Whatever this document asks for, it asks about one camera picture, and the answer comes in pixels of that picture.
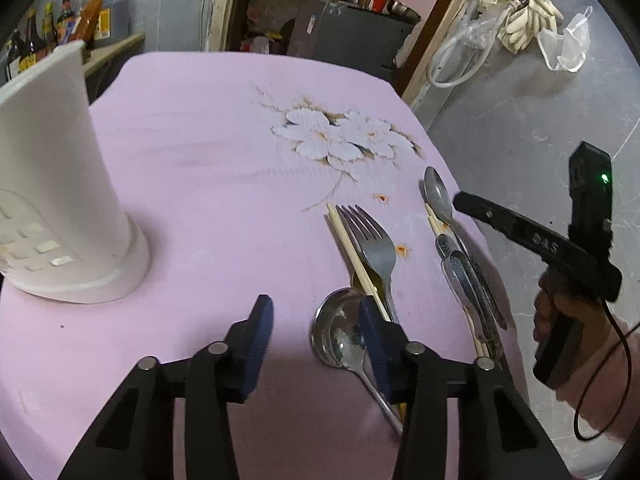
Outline large steel spoon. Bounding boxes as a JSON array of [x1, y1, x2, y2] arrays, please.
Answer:
[[310, 287, 402, 436]]

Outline person's right hand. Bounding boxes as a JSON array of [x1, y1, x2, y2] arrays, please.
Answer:
[[533, 272, 615, 389]]

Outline wooden chopstick pair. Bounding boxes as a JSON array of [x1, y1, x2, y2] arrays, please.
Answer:
[[326, 203, 392, 322]]

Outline white plastic bag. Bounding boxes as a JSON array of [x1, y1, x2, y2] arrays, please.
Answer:
[[537, 6, 593, 73]]

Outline steel fork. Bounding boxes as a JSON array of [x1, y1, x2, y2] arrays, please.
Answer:
[[336, 205, 399, 323]]

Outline white plastic utensil basket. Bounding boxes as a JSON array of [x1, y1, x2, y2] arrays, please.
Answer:
[[1, 41, 150, 304]]

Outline cream rubber gloves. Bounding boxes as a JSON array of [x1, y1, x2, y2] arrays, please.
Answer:
[[476, 0, 564, 54]]

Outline pink floral tablecloth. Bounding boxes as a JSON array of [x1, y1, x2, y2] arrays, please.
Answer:
[[1, 52, 476, 479]]

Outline red cup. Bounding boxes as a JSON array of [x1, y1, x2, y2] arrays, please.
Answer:
[[371, 0, 387, 13]]

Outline dark grey cabinet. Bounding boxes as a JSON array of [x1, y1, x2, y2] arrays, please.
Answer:
[[286, 0, 421, 82]]

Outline large oil jug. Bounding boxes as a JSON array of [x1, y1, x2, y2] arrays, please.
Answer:
[[94, 0, 129, 46]]

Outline sauce bottles group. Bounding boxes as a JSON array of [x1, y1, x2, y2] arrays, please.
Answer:
[[1, 0, 105, 80]]

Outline black cable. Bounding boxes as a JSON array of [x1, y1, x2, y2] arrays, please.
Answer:
[[572, 299, 640, 442]]

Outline clear hose loop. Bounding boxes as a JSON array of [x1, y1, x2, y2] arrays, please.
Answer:
[[425, 8, 494, 89]]

